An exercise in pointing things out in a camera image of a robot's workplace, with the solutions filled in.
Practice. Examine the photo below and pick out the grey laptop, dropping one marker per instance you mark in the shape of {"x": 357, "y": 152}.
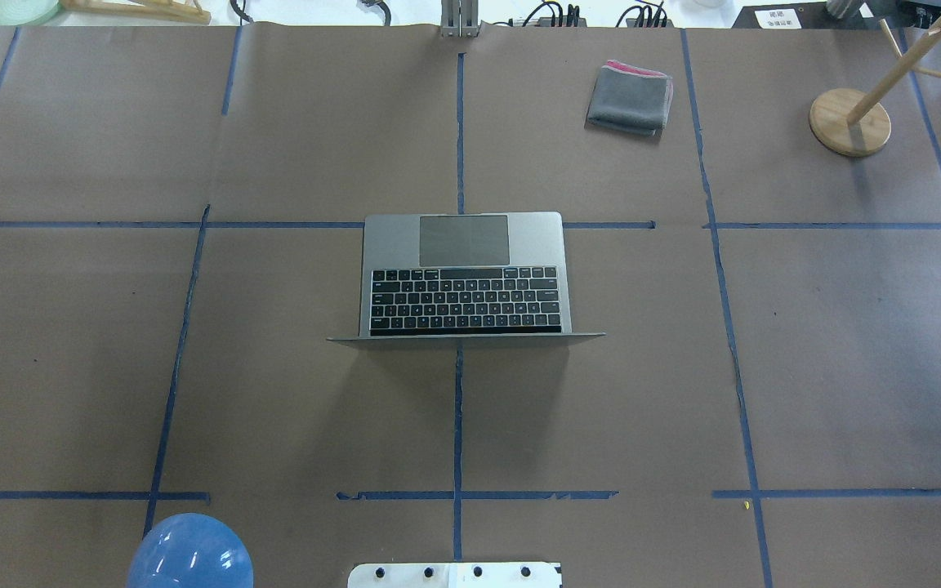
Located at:
{"x": 494, "y": 278}

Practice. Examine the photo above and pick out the round wooden stand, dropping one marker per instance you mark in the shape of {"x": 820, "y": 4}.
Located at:
{"x": 853, "y": 123}

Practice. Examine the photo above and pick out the grey folded cloth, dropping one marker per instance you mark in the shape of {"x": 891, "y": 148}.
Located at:
{"x": 631, "y": 99}

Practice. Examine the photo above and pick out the wooden dish rack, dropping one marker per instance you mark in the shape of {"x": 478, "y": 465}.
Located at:
{"x": 187, "y": 12}

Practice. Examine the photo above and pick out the blue desk lamp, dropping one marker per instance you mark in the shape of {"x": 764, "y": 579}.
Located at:
{"x": 191, "y": 550}

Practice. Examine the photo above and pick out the light green plate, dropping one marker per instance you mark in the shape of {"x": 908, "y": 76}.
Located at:
{"x": 27, "y": 12}

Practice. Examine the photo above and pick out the aluminium frame post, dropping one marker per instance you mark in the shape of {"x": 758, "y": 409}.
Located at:
{"x": 459, "y": 19}

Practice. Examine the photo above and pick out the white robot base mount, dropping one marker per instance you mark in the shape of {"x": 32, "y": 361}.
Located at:
{"x": 457, "y": 574}

